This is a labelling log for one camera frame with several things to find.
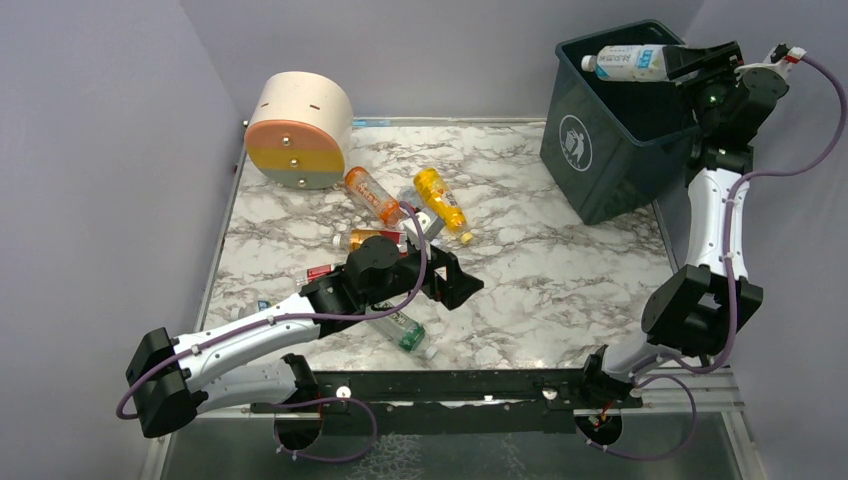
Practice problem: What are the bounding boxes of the white blue label bottle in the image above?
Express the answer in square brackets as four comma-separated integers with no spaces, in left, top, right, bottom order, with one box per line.
[580,44,670,82]

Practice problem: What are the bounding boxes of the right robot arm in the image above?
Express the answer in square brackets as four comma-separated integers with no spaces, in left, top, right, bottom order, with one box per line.
[578,42,805,404]

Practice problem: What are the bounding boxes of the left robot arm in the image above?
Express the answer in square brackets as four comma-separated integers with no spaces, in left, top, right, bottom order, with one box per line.
[116,237,484,438]

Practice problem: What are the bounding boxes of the dark green plastic bin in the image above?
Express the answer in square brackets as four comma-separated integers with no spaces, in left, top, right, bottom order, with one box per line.
[540,19,698,225]

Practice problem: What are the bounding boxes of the red gold drink can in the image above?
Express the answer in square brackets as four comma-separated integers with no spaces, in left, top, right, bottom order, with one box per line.
[333,229,411,256]

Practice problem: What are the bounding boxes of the small red label bottle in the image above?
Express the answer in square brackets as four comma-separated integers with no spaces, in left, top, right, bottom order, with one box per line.
[291,264,336,287]

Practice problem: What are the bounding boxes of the orange drink bottle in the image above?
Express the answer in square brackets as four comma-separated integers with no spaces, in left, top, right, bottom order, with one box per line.
[344,166,408,227]

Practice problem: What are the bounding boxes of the green tinted tea bottle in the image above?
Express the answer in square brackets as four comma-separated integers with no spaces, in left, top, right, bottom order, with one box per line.
[367,311,439,360]

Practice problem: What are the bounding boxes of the clear purple label bottle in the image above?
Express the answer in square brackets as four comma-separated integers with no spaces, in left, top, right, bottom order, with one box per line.
[397,186,423,210]

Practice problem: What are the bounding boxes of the yellow drink bottle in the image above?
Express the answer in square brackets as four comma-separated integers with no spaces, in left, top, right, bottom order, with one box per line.
[413,168,474,245]

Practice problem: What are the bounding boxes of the small blue label bottle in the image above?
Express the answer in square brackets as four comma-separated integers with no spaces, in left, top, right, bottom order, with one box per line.
[230,300,273,321]

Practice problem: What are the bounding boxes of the round cream drum box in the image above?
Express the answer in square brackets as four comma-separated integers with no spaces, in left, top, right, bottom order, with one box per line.
[244,71,353,190]

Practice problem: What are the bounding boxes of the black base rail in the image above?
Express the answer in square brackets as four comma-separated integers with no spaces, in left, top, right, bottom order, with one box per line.
[246,368,744,436]

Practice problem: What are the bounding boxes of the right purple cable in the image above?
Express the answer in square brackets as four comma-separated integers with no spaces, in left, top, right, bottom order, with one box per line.
[574,54,848,462]

